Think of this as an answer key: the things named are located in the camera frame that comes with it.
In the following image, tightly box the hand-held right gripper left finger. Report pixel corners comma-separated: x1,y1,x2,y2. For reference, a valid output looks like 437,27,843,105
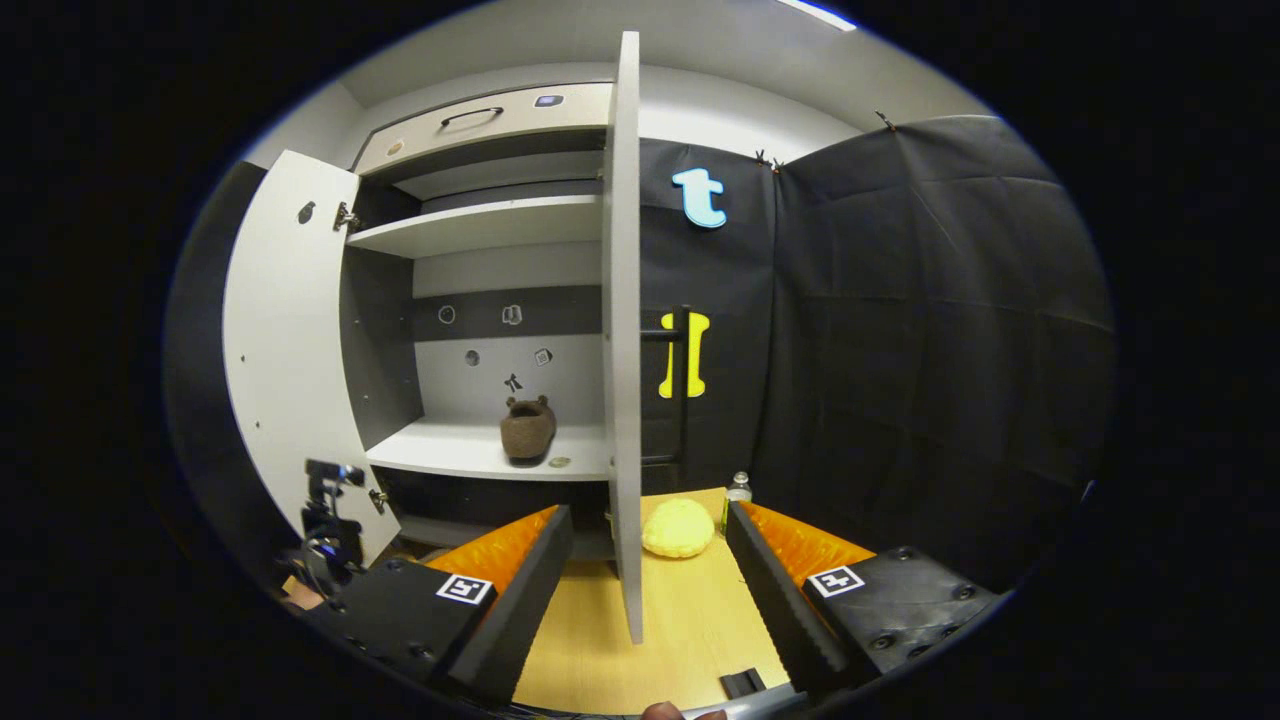
305,503,576,706

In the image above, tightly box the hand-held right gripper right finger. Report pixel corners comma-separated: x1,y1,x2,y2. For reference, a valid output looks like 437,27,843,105
725,500,1001,701

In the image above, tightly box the brown fuzzy shoe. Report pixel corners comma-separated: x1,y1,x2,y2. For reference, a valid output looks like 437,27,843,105
500,396,558,461

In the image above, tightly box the white shoe cabinet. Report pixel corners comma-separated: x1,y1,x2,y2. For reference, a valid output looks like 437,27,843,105
338,83,613,561

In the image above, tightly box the white cabinet door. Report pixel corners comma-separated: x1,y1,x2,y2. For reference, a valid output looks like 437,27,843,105
222,150,403,571
600,30,646,644

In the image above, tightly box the white cabinet drawer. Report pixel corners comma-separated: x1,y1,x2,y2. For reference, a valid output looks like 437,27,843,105
355,83,613,176

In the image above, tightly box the green drink bottle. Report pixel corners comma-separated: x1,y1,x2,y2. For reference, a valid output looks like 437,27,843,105
722,471,753,536

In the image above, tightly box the yellow round sponge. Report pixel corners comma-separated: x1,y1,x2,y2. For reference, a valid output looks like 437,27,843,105
641,498,716,559

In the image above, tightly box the black backdrop cloth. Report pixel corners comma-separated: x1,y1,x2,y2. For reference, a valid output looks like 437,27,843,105
640,113,1116,591

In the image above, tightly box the long ceiling light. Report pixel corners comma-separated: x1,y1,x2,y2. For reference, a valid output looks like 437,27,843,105
775,0,859,33

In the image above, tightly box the black right door handle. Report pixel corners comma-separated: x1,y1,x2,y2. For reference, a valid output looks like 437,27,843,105
640,305,693,466

